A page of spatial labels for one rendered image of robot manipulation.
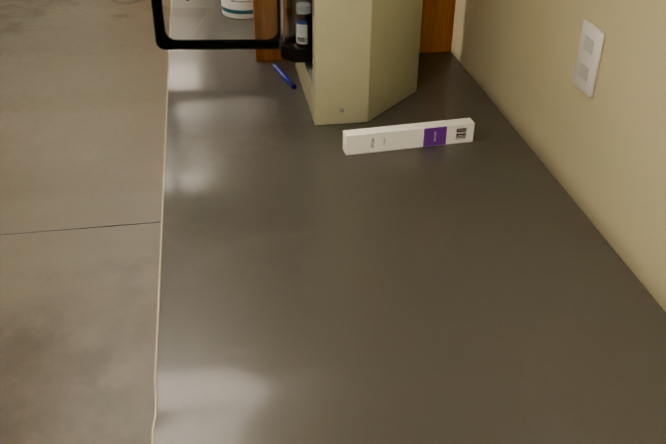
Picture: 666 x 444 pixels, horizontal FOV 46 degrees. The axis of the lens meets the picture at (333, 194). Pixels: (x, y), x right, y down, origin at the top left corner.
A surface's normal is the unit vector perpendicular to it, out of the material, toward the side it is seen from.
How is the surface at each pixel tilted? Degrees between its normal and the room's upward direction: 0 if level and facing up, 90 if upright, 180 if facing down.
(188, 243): 0
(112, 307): 0
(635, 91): 90
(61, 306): 0
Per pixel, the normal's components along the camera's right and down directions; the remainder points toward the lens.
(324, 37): 0.16, 0.51
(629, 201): -0.99, 0.07
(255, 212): 0.01, -0.86
